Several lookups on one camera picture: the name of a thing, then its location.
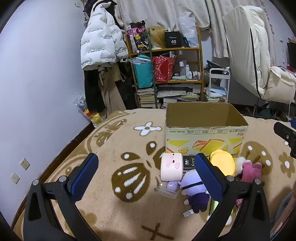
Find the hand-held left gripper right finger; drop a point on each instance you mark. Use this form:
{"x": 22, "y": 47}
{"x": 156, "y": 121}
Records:
{"x": 208, "y": 176}

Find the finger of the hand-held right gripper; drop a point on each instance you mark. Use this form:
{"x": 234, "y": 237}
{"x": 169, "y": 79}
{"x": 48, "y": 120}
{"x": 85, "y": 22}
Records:
{"x": 285, "y": 133}

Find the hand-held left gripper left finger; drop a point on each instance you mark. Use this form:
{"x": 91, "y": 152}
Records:
{"x": 84, "y": 176}

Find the purple plush doll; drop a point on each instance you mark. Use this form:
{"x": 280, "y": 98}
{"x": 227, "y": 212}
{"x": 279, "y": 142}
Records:
{"x": 193, "y": 185}

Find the yellow plush toy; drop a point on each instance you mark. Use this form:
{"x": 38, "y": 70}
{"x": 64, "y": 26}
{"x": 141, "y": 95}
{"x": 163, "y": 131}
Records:
{"x": 223, "y": 162}

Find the black tissue pack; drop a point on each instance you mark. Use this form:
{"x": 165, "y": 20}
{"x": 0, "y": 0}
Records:
{"x": 189, "y": 163}

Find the green tissue pack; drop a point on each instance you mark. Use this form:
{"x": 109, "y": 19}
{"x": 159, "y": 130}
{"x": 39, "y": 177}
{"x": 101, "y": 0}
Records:
{"x": 214, "y": 207}

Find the pink pig plush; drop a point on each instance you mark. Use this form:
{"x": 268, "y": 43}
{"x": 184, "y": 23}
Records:
{"x": 171, "y": 166}

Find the printed cardboard box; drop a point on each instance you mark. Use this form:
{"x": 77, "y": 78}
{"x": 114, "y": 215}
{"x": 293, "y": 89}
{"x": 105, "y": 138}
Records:
{"x": 205, "y": 136}

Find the magenta plush toy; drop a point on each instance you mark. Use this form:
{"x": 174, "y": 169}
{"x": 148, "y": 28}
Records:
{"x": 249, "y": 172}

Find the beige printed blanket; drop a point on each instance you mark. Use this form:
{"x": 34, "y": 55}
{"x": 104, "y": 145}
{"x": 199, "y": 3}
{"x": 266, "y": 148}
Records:
{"x": 129, "y": 208}

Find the plastic bag with yellow items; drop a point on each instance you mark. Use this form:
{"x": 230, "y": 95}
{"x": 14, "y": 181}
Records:
{"x": 92, "y": 115}

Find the dark screen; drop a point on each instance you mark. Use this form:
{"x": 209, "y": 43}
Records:
{"x": 291, "y": 54}

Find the black hanging garment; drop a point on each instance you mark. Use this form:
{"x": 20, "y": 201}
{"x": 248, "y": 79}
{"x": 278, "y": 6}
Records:
{"x": 92, "y": 90}

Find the beige hanging trousers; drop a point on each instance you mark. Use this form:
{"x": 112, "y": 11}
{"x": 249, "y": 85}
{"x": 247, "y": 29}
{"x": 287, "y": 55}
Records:
{"x": 111, "y": 92}

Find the pile of books and papers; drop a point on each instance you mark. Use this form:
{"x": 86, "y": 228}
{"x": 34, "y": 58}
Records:
{"x": 178, "y": 92}

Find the white trolley cart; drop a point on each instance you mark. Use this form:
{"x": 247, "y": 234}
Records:
{"x": 217, "y": 74}

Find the white hanging duvet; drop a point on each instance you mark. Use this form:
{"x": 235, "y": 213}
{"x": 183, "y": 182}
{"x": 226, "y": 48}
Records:
{"x": 240, "y": 46}

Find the dark hanging clothing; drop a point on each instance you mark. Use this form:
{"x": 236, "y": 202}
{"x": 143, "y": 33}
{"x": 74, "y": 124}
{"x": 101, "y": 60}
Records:
{"x": 128, "y": 88}

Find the stack of books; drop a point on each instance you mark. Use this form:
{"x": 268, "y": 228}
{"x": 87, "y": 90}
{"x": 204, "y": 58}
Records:
{"x": 145, "y": 98}

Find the group of cosmetic bottles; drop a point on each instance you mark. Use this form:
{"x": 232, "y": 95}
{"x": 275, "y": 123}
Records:
{"x": 188, "y": 71}

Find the wooden shelf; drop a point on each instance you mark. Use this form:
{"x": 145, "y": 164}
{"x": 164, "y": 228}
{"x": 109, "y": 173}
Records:
{"x": 200, "y": 69}

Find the red gift bag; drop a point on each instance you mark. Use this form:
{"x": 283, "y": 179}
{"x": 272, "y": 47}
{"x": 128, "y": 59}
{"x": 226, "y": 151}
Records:
{"x": 163, "y": 68}

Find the teal bag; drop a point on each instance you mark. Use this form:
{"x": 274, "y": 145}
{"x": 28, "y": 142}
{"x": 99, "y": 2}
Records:
{"x": 143, "y": 74}

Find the white puffer jacket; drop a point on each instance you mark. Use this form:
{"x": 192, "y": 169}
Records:
{"x": 99, "y": 41}

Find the clear plastic bag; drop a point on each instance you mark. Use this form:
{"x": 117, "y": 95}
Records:
{"x": 189, "y": 30}

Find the black box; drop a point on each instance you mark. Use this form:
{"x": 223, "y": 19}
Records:
{"x": 173, "y": 39}

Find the blond wig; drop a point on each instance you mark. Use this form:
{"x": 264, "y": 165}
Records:
{"x": 158, "y": 37}

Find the purple printed bag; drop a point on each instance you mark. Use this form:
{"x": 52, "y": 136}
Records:
{"x": 137, "y": 37}

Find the white curtain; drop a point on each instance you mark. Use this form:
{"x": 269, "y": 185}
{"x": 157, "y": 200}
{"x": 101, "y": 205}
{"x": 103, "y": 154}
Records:
{"x": 161, "y": 11}

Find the white wall socket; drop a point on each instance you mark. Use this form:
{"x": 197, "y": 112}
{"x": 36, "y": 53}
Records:
{"x": 24, "y": 163}
{"x": 15, "y": 178}

